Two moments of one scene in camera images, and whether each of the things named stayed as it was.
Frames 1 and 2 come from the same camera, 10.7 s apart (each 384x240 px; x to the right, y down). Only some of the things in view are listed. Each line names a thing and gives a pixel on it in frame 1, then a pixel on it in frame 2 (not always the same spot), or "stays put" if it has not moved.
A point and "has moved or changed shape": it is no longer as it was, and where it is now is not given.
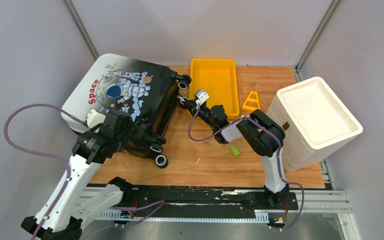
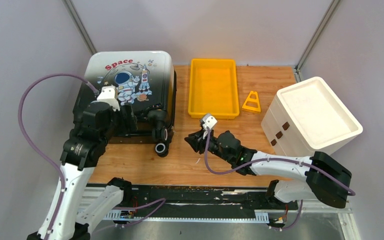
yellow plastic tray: (218, 78) stays put
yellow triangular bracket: (252, 102) stays put
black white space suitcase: (146, 93) has moved or changed shape
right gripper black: (192, 105) -> (196, 141)
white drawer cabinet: (316, 123) stays put
